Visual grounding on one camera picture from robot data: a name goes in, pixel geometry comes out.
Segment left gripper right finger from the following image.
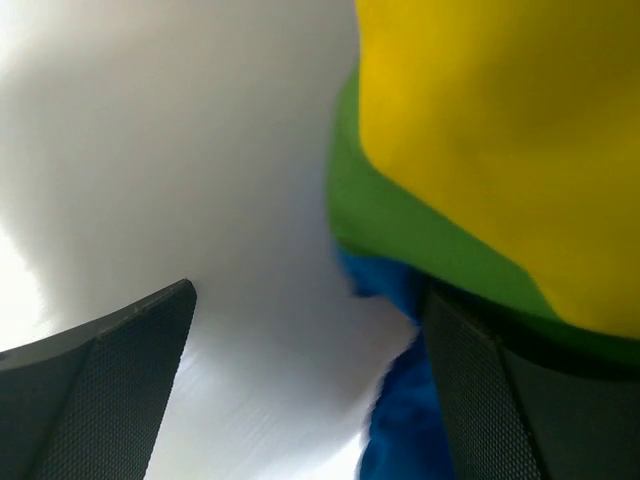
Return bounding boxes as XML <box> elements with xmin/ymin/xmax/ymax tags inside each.
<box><xmin>422</xmin><ymin>289</ymin><xmax>639</xmax><ymax>479</ymax></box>

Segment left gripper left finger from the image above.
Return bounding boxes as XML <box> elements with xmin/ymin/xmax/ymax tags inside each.
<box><xmin>1</xmin><ymin>280</ymin><xmax>196</xmax><ymax>480</ymax></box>

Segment rainbow striped shorts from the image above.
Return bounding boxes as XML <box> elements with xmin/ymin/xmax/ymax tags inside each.
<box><xmin>327</xmin><ymin>1</ymin><xmax>639</xmax><ymax>479</ymax></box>

